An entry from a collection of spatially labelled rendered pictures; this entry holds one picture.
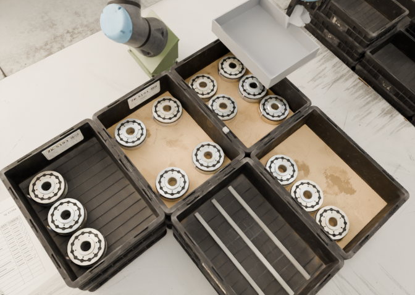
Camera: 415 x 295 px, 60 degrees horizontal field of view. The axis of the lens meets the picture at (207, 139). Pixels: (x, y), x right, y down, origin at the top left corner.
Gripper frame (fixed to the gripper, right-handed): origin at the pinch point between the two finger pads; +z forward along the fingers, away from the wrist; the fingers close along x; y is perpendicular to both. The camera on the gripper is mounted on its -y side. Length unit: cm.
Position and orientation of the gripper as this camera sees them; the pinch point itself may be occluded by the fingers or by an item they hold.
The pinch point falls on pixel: (288, 22)
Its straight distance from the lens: 121.5
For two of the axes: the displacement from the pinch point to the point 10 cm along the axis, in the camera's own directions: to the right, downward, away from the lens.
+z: -2.8, 5.8, 7.7
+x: 7.0, -4.3, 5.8
